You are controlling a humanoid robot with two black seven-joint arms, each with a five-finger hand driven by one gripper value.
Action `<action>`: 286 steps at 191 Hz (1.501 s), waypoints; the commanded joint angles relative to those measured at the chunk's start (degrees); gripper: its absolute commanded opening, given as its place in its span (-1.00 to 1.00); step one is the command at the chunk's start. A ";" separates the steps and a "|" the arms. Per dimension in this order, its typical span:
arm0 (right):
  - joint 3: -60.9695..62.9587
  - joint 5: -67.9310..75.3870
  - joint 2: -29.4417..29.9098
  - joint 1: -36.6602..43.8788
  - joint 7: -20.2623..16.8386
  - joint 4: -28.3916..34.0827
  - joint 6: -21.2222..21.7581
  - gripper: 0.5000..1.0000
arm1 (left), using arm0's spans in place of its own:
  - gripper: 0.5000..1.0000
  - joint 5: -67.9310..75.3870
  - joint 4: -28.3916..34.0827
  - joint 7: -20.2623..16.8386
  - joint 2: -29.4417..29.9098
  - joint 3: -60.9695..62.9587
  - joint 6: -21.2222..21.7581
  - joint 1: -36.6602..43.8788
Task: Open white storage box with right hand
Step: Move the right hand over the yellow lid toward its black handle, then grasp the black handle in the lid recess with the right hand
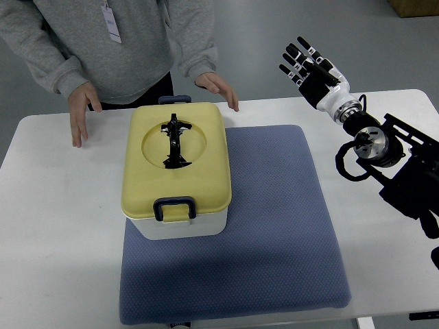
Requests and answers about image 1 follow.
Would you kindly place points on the black table control panel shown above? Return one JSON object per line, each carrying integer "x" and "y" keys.
{"x": 420, "y": 316}

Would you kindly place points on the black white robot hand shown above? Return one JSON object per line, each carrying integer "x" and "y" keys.
{"x": 319, "y": 81}

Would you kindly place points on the blue quilted mat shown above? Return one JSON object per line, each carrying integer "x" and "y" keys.
{"x": 278, "y": 252}

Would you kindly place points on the white storage box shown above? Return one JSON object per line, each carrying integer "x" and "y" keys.
{"x": 202, "y": 225}

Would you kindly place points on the brown cardboard box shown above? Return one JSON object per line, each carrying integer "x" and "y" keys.
{"x": 415, "y": 8}

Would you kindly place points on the person's right hand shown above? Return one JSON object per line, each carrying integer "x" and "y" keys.
{"x": 78, "y": 102}

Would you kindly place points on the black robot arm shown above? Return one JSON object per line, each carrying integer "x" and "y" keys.
{"x": 401, "y": 158}

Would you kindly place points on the person's left hand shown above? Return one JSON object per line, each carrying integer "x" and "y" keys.
{"x": 217, "y": 85}

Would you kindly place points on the white name badge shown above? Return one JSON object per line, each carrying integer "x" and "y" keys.
{"x": 110, "y": 22}

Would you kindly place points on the grey sweatshirt person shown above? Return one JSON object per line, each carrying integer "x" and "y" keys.
{"x": 66, "y": 43}

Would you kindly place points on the yellow box lid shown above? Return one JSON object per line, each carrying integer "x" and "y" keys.
{"x": 176, "y": 163}

